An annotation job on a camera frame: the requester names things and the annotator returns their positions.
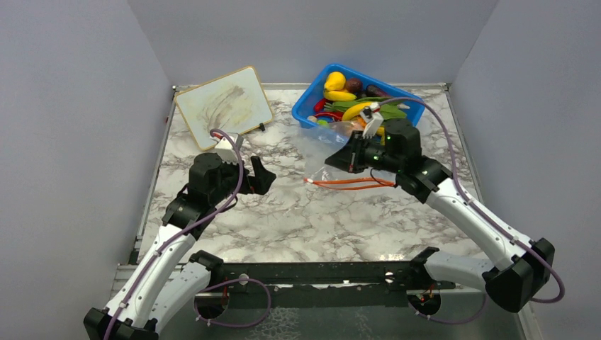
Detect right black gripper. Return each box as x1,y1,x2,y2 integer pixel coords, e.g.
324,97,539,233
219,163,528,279
326,130,403,174

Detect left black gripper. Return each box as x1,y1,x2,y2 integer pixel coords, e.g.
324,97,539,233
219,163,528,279
210,154,276,205

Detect clear orange zip bag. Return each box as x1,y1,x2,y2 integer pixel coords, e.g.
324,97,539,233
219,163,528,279
294,120,398,191

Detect dark purple passion fruit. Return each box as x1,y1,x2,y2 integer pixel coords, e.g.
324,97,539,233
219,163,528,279
344,77,363,94

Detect orange toy pineapple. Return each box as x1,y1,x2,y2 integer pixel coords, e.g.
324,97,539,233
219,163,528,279
344,116,367,135

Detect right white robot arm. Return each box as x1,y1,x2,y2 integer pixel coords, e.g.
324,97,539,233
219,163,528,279
325,118,555,312

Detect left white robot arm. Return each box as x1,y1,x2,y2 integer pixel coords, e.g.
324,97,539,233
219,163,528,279
84,153,276,339

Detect yellow toy banana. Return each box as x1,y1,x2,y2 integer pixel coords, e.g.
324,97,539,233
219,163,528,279
341,102,374,121
323,91,356,101

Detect green leafy vegetable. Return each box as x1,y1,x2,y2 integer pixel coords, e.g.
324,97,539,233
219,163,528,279
331,97,408,120

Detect red toy chili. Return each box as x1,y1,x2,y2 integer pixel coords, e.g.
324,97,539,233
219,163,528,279
313,98,343,121

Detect blue plastic bin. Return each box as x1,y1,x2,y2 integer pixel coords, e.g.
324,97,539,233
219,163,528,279
291,63,425,136

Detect white drawing board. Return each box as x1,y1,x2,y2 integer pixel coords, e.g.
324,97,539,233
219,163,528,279
174,66,274,151

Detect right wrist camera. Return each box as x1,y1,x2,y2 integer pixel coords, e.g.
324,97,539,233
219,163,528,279
360,106,383,139

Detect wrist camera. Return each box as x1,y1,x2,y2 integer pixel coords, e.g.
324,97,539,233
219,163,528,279
213,132,244,164
360,106,383,139

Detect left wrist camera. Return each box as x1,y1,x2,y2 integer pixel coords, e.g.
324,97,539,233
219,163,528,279
213,132,244,164

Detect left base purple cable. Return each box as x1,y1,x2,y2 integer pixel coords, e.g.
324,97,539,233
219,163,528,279
193,278,272,329

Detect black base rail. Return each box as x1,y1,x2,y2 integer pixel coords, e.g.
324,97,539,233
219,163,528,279
195,261,455,312

